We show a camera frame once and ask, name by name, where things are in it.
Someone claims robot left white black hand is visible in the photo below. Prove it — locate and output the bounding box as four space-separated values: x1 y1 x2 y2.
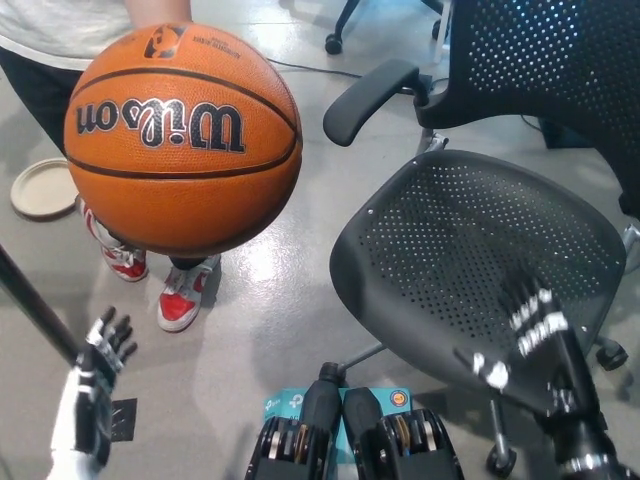
49 305 139 469

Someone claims robot right white black hand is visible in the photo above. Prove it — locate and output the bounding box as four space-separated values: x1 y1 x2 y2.
453 269 596 417

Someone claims orange Wilson basketball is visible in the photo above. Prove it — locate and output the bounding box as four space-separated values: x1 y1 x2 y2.
63 21 304 260

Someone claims chair base with casters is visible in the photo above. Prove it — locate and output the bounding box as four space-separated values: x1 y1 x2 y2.
341 335 630 480

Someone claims person right red white sneaker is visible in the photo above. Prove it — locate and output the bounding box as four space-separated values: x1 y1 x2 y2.
78 197 150 283

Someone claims black perforated chair seat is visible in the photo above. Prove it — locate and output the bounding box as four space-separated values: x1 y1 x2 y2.
329 149 628 417

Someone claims robot left black body block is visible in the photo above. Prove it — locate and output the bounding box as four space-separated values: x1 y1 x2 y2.
242 362 345 480

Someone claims black chair armrest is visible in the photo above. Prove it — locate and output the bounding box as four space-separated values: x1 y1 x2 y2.
322 58 432 148

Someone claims person in grey shirt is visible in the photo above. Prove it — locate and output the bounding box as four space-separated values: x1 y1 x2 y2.
0 0 151 156

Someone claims black office chair wheel base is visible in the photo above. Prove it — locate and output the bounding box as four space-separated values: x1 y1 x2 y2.
324 0 447 57

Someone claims black tape square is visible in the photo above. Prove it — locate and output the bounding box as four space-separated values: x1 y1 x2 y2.
110 397 139 443

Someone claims black slanted table leg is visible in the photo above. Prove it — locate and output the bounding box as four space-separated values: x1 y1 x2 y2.
0 243 82 370

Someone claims teal TP-Link cardboard box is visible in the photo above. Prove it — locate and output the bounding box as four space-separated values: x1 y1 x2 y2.
263 387 414 466

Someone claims beige paper plate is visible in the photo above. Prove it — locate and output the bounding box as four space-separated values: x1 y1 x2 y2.
10 157 84 222

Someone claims white furniture leg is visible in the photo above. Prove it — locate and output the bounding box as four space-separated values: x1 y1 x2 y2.
431 0 455 65

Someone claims black floor cable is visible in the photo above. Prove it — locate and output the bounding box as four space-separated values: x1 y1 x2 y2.
267 56 362 80

